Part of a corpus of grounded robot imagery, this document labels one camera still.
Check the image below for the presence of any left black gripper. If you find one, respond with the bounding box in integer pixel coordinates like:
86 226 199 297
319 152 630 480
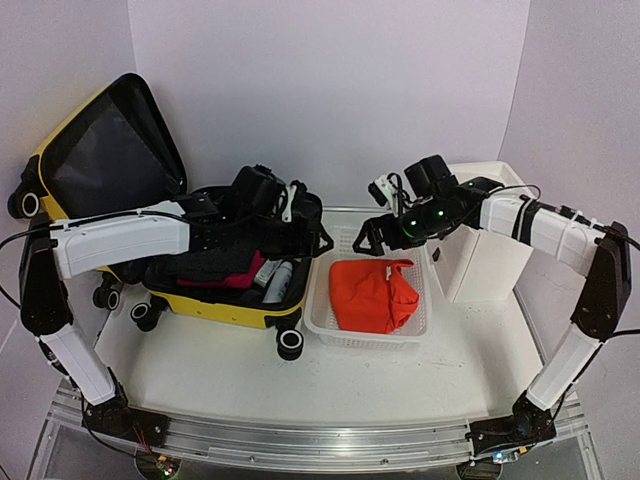
235 212 334 262

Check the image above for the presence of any orange garment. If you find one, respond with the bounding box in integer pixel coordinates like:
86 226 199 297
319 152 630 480
329 259 420 335

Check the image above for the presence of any white perforated plastic basket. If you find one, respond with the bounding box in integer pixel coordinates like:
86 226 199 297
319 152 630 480
303 226 432 351

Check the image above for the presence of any yellow cartoon print suitcase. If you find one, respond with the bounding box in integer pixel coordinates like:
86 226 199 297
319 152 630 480
8 72 324 361

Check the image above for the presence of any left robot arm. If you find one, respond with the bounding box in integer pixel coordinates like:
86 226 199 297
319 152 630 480
18 165 334 446

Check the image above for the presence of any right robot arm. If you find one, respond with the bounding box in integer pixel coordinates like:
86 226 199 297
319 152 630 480
353 173 639 458

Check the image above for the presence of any white bottle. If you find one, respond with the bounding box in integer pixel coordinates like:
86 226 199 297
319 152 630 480
263 261 293 304

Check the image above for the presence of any white cosmetic tube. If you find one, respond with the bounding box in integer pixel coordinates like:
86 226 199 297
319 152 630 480
253 260 282 288

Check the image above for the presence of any pink garment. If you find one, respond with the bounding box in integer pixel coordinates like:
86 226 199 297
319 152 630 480
175 246 266 290

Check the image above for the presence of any black folded garment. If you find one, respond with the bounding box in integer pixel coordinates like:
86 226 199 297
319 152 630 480
146 249 256 282

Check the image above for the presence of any white drawer cabinet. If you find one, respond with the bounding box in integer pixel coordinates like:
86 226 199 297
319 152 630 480
429 160 541 305

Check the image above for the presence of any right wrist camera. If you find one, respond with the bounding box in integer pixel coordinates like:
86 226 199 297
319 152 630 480
368 172 404 217

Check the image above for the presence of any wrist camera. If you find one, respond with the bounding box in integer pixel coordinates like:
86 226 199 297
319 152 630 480
275 180 307 223
368 172 404 217

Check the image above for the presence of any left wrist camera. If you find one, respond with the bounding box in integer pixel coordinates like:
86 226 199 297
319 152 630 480
275 180 307 223

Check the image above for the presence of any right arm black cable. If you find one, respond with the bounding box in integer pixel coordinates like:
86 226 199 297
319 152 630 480
389 172 640 341

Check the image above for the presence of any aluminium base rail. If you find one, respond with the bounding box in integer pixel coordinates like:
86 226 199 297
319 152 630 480
29 380 601 479

